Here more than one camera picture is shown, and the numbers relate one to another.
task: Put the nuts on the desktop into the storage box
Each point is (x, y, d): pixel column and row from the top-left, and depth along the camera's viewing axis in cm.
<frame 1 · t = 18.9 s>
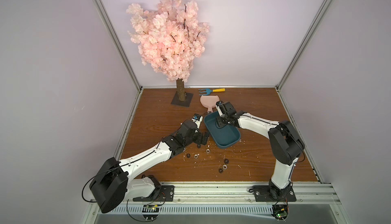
left hand: (204, 130, 81), fingers open
right hand: (220, 115, 95), fingers open
blue yellow toy rake: (207, 91, 120), on the table
pink toy dustpan: (209, 102, 119), on the table
teal plastic storage box: (222, 136, 92), point 4 cm above the table
black hex nut: (188, 155, 87), on the table
silver hex nut: (195, 156, 86), on the table

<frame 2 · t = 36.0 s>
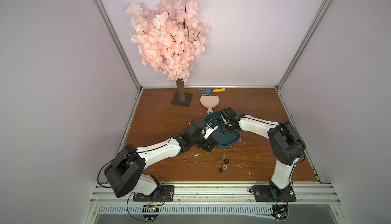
left hand: (214, 137, 82), fingers open
right hand: (226, 125, 96), fingers open
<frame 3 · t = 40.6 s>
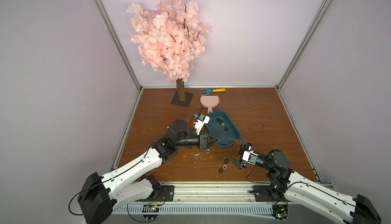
left hand: (220, 143, 62), fingers closed
right hand: (228, 143, 62), fingers open
black hex nut 2: (218, 119, 103), point 2 cm above the table
silver hex nut 2: (222, 124, 99), point 2 cm above the table
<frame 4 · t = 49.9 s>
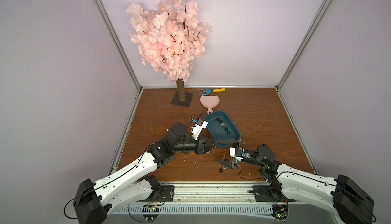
left hand: (216, 147, 64), fingers closed
right hand: (218, 147, 66), fingers open
